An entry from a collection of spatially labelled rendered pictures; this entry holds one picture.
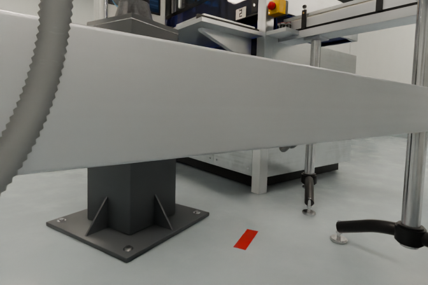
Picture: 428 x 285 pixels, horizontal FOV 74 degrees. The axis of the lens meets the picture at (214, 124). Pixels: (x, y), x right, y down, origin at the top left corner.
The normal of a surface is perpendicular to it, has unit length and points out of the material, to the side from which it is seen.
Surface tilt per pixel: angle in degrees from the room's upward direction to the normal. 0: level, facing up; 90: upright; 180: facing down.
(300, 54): 90
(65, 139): 90
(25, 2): 90
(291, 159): 90
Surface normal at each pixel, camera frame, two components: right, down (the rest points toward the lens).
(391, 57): -0.79, 0.02
